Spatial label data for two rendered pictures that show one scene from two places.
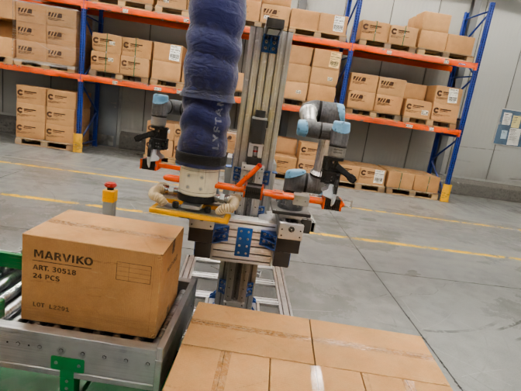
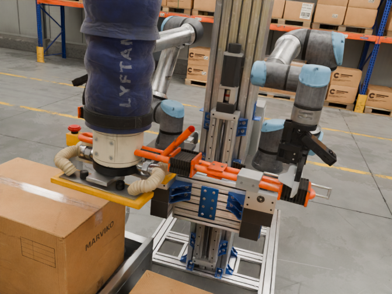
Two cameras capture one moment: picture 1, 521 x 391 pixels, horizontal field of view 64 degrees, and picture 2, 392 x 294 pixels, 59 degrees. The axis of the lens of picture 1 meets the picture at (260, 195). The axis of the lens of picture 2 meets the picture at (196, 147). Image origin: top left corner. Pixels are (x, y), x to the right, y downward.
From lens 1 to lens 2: 0.89 m
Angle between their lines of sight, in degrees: 18
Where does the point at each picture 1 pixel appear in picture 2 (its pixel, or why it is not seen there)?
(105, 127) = (157, 55)
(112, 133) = not seen: hidden behind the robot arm
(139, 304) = (48, 286)
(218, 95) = (120, 28)
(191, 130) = (91, 80)
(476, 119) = not seen: outside the picture
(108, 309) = (20, 284)
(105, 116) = not seen: hidden behind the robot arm
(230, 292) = (200, 250)
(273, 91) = (252, 18)
